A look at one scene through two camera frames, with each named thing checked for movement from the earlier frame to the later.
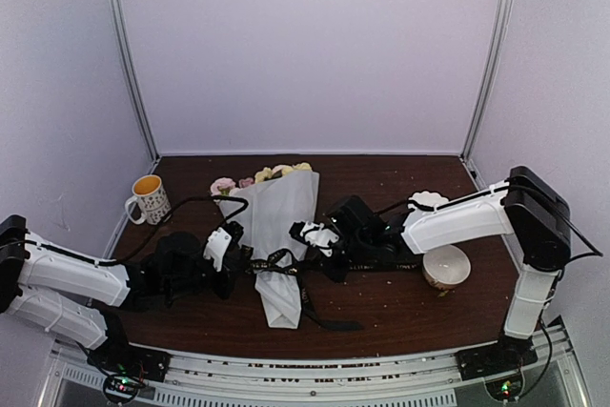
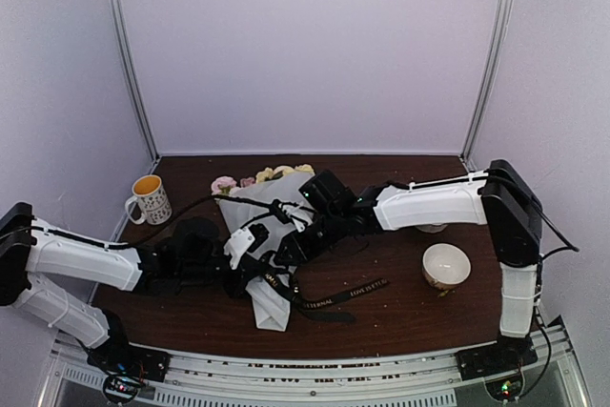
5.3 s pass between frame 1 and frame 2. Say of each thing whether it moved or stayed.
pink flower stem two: stayed
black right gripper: moved
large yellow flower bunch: stayed
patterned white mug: stayed
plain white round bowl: stayed
